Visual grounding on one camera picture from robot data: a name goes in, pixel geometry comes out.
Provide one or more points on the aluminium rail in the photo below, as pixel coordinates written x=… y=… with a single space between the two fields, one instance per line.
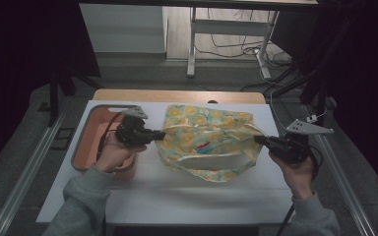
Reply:
x=347 y=187
x=23 y=183

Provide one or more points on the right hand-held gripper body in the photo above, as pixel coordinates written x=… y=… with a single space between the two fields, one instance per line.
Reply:
x=292 y=144

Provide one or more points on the black tripod stand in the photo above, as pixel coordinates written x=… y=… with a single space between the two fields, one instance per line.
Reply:
x=54 y=95
x=311 y=88

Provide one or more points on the wooden table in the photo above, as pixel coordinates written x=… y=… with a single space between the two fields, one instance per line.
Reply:
x=177 y=96

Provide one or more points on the white metal desk frame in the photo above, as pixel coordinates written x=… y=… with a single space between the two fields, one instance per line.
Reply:
x=226 y=27

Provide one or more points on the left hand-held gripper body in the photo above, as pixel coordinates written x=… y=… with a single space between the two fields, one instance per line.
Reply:
x=133 y=131

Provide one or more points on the person's left hand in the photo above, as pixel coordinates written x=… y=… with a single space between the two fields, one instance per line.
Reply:
x=111 y=157

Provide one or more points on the orange-slice print cloth bag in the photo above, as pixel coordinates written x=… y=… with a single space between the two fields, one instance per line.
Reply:
x=210 y=128

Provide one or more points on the black floor plate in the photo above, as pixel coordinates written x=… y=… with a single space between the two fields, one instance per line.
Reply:
x=63 y=138

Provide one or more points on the pink basin with grey rim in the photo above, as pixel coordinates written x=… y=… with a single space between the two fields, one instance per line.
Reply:
x=90 y=141

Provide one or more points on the white cabinet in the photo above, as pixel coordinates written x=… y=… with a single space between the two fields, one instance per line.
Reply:
x=124 y=29

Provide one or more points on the person's right hand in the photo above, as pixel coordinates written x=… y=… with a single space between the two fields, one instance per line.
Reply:
x=297 y=177

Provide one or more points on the dark curtain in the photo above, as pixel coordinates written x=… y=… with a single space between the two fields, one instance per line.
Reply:
x=367 y=65
x=13 y=49

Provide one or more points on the white table mat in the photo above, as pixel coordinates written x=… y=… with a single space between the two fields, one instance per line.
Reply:
x=177 y=196

